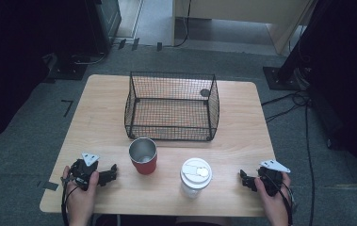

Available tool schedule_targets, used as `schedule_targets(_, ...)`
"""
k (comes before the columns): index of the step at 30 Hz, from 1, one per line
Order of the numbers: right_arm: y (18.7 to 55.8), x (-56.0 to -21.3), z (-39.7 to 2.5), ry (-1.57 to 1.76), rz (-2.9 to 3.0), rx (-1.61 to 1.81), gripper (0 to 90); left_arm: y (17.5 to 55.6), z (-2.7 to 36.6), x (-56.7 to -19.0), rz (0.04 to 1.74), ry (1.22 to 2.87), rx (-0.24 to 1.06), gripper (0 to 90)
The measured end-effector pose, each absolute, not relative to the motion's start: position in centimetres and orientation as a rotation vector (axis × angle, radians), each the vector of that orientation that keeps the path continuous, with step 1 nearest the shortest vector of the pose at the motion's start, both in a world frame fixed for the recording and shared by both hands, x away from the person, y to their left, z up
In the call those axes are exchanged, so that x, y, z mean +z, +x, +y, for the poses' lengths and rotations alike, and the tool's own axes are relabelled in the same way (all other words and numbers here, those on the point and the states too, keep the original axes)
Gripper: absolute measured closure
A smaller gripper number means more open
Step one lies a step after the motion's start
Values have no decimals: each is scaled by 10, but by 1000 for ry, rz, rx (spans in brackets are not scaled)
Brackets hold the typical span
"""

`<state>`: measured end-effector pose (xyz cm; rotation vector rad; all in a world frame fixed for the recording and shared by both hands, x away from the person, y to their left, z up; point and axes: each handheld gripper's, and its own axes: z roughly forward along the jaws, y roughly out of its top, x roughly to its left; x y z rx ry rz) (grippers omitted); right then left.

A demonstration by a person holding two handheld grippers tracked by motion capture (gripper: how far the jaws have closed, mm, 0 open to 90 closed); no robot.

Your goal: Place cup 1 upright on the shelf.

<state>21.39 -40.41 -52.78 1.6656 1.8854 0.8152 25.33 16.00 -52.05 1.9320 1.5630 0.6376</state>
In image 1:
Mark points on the round dark sticker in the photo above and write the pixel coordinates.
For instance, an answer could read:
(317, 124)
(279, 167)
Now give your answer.
(204, 92)

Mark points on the dark cabinet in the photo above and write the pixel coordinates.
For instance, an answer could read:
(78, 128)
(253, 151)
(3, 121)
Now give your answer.
(108, 22)

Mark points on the beige wooden furniture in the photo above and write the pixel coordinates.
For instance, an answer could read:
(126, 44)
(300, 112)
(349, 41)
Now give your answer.
(245, 9)

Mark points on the black tape strip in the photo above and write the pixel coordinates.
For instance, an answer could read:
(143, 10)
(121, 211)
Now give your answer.
(159, 46)

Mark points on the person's right hand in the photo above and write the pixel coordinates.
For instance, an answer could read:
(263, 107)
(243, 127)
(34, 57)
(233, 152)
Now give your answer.
(273, 205)

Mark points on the red cup with steel interior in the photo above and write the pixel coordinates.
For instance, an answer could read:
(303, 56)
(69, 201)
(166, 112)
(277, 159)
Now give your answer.
(146, 166)

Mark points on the grey tape patch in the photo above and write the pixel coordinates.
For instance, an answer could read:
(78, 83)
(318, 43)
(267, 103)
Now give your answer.
(50, 185)

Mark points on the black stand base plate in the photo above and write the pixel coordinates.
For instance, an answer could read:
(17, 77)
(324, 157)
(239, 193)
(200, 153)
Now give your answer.
(69, 70)
(275, 78)

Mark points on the person's left hand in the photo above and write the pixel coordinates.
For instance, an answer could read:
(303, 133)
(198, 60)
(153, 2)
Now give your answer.
(80, 201)

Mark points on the black curtain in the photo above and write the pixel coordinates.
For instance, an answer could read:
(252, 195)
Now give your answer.
(9, 62)
(348, 78)

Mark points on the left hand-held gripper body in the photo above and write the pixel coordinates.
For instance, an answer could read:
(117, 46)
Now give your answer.
(83, 171)

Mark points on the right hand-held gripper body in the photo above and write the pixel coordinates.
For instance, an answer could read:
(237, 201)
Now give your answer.
(272, 180)

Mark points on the white cup with lid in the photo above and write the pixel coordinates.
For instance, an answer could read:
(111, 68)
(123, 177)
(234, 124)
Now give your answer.
(195, 177)

